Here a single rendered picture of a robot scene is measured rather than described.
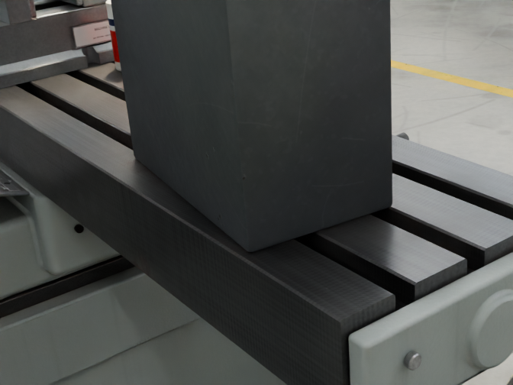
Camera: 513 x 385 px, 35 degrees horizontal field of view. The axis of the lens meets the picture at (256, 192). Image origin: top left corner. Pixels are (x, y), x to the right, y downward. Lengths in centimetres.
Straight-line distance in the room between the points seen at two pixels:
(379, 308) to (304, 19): 18
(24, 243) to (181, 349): 28
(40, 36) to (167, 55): 46
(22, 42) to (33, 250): 25
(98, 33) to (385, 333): 68
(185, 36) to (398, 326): 23
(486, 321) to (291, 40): 21
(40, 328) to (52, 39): 35
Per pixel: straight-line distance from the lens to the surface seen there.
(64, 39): 105
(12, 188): 91
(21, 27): 103
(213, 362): 114
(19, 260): 94
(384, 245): 55
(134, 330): 104
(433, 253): 54
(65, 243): 92
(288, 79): 52
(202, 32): 53
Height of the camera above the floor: 122
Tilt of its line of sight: 24 degrees down
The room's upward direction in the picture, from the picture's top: 5 degrees counter-clockwise
